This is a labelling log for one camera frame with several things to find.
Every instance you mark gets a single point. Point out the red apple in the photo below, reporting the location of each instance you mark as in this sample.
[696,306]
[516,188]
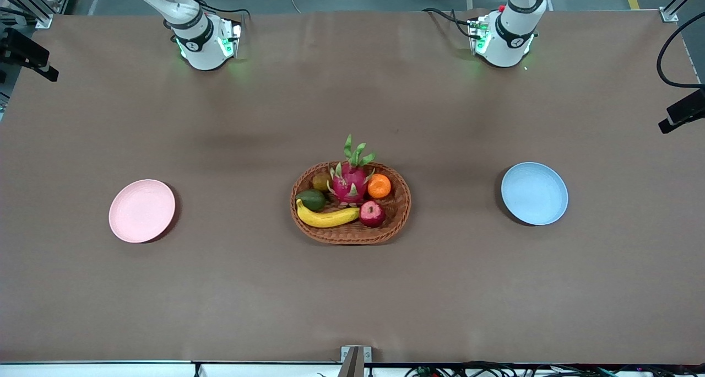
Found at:
[372,214]

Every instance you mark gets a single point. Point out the yellow banana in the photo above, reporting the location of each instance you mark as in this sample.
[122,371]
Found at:
[327,219]

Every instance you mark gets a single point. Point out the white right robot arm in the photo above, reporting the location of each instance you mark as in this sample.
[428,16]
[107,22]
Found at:
[204,52]

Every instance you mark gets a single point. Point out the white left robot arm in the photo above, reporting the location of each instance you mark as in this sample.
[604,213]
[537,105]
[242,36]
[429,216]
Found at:
[509,46]

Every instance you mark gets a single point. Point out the pink dragon fruit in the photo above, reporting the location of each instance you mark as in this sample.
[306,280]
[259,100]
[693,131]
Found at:
[350,184]

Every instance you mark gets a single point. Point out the orange fruit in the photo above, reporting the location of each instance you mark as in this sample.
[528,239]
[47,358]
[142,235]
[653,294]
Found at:
[379,186]

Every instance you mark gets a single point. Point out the brown kiwi fruit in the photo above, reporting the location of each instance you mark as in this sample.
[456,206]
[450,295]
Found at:
[321,181]

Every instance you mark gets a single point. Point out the green avocado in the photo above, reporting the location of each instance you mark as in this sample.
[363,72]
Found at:
[312,200]

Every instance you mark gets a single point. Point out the brown wicker basket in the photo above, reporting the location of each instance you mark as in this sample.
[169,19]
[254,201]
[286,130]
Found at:
[352,235]

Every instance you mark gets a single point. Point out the brown table cover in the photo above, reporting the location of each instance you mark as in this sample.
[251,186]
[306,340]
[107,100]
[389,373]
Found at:
[352,300]

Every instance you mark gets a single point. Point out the light blue round plate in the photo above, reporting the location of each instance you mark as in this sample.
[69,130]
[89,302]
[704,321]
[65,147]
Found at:
[534,194]

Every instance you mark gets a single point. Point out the pink round plate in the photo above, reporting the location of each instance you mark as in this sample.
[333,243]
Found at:
[141,210]

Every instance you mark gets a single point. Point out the grey metal bracket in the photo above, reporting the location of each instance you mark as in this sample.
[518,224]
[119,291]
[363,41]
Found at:
[353,360]

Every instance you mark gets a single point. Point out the white table edge rail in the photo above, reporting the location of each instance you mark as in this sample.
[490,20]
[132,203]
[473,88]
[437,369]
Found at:
[99,369]

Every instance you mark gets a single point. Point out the aluminium frame post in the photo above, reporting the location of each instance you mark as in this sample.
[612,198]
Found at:
[27,5]
[680,2]

